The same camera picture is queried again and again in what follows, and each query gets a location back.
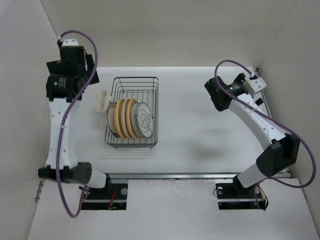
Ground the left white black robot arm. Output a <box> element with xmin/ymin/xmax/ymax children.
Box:
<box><xmin>38</xmin><ymin>45</ymin><xmax>112</xmax><ymax>199</ymax></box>

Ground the yellow bear plate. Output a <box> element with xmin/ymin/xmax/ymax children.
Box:
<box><xmin>114</xmin><ymin>98</ymin><xmax>126</xmax><ymax>139</ymax></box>

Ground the black wire dish rack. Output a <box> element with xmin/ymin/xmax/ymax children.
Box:
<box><xmin>104</xmin><ymin>76</ymin><xmax>159</xmax><ymax>149</ymax></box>

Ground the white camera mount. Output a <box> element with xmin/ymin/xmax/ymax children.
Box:
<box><xmin>243</xmin><ymin>76</ymin><xmax>267</xmax><ymax>96</ymax></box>
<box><xmin>57</xmin><ymin>38</ymin><xmax>79</xmax><ymax>48</ymax></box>

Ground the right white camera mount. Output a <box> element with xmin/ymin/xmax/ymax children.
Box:
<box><xmin>243</xmin><ymin>76</ymin><xmax>267</xmax><ymax>96</ymax></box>

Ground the metal rail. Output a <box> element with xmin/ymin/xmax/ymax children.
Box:
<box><xmin>109</xmin><ymin>172</ymin><xmax>238</xmax><ymax>180</ymax></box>

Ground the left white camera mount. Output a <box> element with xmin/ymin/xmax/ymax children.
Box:
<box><xmin>57</xmin><ymin>38</ymin><xmax>79</xmax><ymax>48</ymax></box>

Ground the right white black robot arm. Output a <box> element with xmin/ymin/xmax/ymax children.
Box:
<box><xmin>204</xmin><ymin>73</ymin><xmax>300</xmax><ymax>197</ymax></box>

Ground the white plate green rim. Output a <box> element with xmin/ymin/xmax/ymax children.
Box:
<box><xmin>106</xmin><ymin>102</ymin><xmax>120</xmax><ymax>138</ymax></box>

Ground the grey patterned plate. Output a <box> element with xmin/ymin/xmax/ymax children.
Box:
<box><xmin>131</xmin><ymin>102</ymin><xmax>141</xmax><ymax>138</ymax></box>

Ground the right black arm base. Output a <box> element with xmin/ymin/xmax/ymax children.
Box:
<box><xmin>213</xmin><ymin>182</ymin><xmax>269</xmax><ymax>211</ymax></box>

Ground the white plastic cutlery holder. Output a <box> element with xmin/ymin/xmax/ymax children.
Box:
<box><xmin>96</xmin><ymin>90</ymin><xmax>111</xmax><ymax>113</ymax></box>

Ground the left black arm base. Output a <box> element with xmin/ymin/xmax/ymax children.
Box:
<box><xmin>81</xmin><ymin>181</ymin><xmax>128</xmax><ymax>211</ymax></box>

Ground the white plate black outline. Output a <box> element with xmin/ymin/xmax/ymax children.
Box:
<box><xmin>137</xmin><ymin>102</ymin><xmax>154</xmax><ymax>138</ymax></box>

